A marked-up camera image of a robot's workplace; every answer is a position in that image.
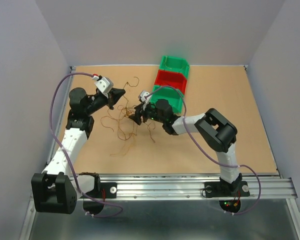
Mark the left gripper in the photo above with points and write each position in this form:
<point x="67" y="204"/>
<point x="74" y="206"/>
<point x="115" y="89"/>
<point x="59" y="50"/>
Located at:
<point x="114" y="95"/>

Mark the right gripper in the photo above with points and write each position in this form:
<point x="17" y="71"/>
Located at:
<point x="141" y="109"/>

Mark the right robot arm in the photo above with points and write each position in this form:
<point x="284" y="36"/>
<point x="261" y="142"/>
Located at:
<point x="215" y="129"/>

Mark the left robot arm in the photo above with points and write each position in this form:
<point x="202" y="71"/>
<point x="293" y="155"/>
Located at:
<point x="57" y="188"/>

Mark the near green plastic bin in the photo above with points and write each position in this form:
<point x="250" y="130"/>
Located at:
<point x="174" y="98"/>

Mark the green plastic bin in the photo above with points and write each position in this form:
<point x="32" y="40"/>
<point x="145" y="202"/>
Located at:
<point x="175" y="64"/>
<point x="174" y="98"/>

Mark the red plastic bin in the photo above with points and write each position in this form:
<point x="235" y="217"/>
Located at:
<point x="173" y="79"/>

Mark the far green plastic bin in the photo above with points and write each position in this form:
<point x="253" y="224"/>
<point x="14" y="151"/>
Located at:
<point x="175" y="64"/>

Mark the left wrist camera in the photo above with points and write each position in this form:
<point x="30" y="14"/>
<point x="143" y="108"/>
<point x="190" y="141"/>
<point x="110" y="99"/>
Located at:
<point x="104" y="85"/>

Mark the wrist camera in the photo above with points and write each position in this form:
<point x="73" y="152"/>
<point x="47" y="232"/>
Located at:
<point x="143" y="96"/>
<point x="104" y="85"/>

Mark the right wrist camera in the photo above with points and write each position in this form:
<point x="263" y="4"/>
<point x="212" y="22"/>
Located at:
<point x="143" y="96"/>

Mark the left aluminium frame post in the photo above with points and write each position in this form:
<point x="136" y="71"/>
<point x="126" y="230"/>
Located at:
<point x="63" y="100"/>

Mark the aluminium mounting rail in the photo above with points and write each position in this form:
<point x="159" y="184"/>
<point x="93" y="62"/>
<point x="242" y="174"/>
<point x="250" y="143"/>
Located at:
<point x="174" y="188"/>

